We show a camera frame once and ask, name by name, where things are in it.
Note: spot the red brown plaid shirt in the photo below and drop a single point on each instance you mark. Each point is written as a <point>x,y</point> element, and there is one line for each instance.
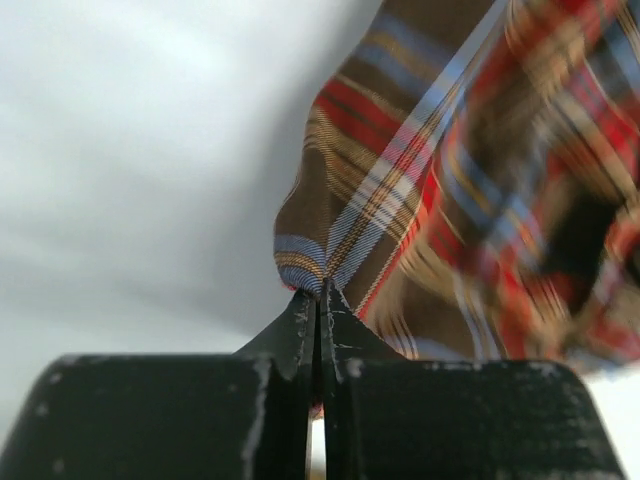
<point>470,182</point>

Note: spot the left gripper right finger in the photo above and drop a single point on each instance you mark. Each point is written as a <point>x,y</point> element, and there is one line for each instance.
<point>387,417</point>

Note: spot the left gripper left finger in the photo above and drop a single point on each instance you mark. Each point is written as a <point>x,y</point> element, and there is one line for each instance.
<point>173,416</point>

